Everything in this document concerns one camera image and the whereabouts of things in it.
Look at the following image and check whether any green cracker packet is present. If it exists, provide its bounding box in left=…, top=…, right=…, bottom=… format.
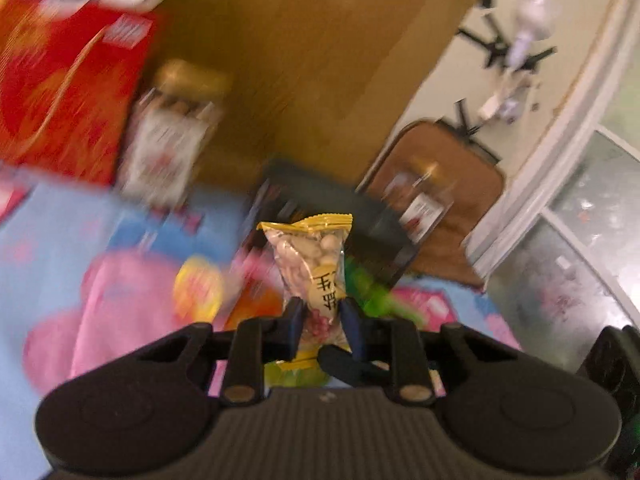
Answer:
left=345, top=257, right=399, bottom=318

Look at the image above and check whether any yellow peanut snack packet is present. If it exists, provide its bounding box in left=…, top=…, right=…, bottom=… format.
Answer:
left=257, top=214, right=352, bottom=370

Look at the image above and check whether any orange red snack packet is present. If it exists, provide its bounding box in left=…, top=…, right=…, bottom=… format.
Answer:
left=220, top=249, right=283, bottom=330

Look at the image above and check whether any black sheep print tin box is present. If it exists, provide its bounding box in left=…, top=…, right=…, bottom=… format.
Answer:
left=242, top=160, right=420, bottom=291

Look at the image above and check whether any pecan jar gold lid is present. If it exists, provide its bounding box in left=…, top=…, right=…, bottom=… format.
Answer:
left=382, top=156, right=456, bottom=245

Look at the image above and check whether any cartoon pig bedsheet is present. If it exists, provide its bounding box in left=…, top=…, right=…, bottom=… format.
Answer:
left=0, top=164, right=524, bottom=480

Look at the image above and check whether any brown seat cushion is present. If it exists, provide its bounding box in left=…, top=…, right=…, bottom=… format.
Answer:
left=362, top=120, right=504, bottom=288

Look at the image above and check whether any cashew nut jar gold lid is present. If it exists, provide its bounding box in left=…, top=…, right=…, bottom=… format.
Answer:
left=115, top=58, right=232, bottom=210

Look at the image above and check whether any white power strip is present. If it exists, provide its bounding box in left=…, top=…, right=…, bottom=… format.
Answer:
left=477, top=67, right=538, bottom=125

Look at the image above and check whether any wood grain board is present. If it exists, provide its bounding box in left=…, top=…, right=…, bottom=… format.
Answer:
left=157, top=0, right=475, bottom=191

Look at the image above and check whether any red gift box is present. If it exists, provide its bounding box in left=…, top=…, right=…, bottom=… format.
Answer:
left=1, top=0, right=158, bottom=185

